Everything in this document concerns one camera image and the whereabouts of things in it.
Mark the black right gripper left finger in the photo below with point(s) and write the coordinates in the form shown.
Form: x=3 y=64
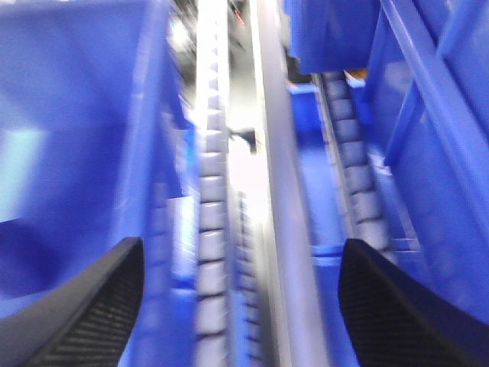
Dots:
x=85 y=322

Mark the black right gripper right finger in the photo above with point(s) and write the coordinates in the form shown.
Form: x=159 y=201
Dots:
x=393 y=320

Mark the white roller track right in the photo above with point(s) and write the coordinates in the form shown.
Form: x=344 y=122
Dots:
x=364 y=209

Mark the white roller track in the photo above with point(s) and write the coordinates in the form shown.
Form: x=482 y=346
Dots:
x=364 y=209
x=212 y=83

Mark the large blue bin left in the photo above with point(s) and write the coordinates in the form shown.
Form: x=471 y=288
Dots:
x=89 y=106

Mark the blue bin upper right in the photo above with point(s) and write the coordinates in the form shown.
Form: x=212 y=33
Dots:
x=331 y=35

